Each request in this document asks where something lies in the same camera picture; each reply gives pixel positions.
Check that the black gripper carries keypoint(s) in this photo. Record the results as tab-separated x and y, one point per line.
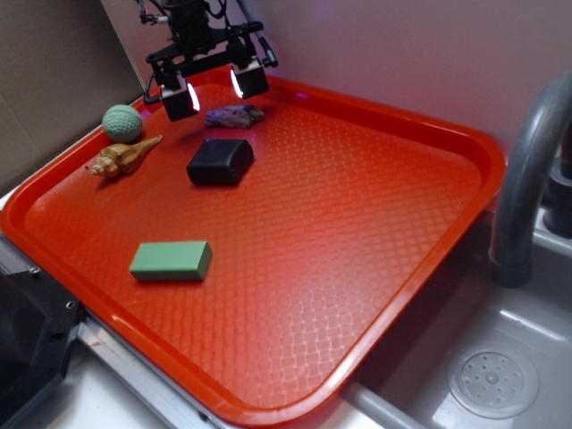
203	38

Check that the brown wood chip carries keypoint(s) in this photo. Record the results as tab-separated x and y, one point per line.
234	117

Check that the black rectangular block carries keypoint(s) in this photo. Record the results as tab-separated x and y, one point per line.
220	162

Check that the wooden board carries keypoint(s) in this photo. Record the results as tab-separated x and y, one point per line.
138	39

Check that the green textured ball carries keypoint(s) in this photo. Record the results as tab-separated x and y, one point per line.
122	123

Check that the tan spiral seashell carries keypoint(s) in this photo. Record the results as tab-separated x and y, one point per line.
120	158

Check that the cardboard panel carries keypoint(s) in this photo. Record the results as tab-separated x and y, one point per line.
62	66

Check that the red plastic tray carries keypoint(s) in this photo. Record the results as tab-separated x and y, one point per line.
346	211

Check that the green rectangular block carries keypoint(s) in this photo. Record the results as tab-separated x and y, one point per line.
172	261

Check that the grey curved faucet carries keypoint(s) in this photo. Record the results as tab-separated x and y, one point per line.
539	167

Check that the grey toy sink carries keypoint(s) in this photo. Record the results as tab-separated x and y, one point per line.
403	381

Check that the round grey sink drain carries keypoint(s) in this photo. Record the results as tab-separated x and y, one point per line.
492	380

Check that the black bracket with screws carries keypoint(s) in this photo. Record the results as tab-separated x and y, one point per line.
39	320

